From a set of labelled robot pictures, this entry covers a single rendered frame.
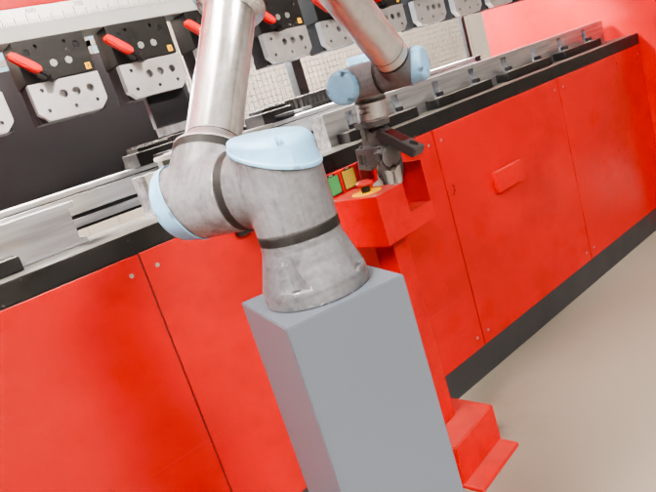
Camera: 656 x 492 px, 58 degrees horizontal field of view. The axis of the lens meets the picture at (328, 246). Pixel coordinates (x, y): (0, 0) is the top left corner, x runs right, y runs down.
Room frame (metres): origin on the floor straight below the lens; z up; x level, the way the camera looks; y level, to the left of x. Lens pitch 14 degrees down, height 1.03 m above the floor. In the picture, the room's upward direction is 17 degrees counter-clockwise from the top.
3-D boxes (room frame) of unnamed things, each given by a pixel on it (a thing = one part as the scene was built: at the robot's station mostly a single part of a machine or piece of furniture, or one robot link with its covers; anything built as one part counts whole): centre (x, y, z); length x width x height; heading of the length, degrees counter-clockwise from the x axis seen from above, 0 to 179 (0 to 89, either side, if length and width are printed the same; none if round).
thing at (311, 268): (0.81, 0.03, 0.82); 0.15 x 0.15 x 0.10
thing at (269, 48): (1.73, -0.04, 1.22); 0.15 x 0.09 x 0.17; 126
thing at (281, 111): (1.89, 0.01, 1.01); 0.26 x 0.12 x 0.05; 36
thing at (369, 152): (1.47, -0.19, 0.87); 0.09 x 0.08 x 0.12; 43
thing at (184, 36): (1.61, 0.13, 1.22); 0.15 x 0.09 x 0.17; 126
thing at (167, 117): (1.51, 0.27, 1.09); 0.10 x 0.02 x 0.10; 126
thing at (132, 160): (1.64, 0.35, 1.01); 0.26 x 0.12 x 0.05; 36
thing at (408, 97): (2.25, -0.76, 0.92); 1.68 x 0.06 x 0.10; 126
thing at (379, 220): (1.44, -0.15, 0.75); 0.20 x 0.16 x 0.18; 133
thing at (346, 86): (1.36, -0.17, 1.03); 0.11 x 0.11 x 0.08; 59
